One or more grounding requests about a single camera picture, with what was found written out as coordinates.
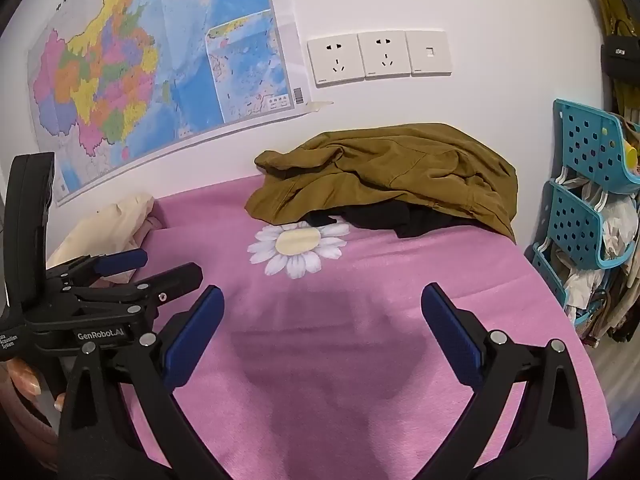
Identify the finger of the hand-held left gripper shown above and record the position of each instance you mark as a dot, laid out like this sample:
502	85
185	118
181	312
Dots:
170	282
122	260

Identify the white plastic bag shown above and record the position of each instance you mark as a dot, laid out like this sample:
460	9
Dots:
617	230

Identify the cream garment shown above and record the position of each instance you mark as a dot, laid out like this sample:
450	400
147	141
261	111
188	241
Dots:
110	230

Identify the person's left forearm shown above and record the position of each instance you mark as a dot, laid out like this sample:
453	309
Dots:
22	425

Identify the black handbag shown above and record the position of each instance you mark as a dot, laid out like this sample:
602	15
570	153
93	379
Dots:
620	57

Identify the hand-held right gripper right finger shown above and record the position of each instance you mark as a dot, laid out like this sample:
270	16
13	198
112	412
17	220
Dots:
450	335

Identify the colourful wall map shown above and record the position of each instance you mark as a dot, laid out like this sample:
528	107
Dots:
125	60

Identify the olive green jacket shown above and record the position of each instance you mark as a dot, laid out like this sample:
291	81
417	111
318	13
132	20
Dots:
390	170

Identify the white wall socket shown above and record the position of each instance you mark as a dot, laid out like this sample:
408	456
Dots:
335	60
385	55

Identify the piece of wall tape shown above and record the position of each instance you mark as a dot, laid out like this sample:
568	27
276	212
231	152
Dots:
320	106

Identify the mustard yellow hanging garment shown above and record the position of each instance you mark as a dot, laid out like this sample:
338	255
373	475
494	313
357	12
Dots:
614	5

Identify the black garment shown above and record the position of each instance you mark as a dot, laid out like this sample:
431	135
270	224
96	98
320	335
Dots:
400	220

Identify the pink daisy print bedsheet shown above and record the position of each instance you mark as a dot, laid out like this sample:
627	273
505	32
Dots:
350	360

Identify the blue plastic storage rack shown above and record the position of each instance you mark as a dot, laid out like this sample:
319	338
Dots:
575	220

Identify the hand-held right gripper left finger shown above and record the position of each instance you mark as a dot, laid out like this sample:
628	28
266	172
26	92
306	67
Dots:
192	345

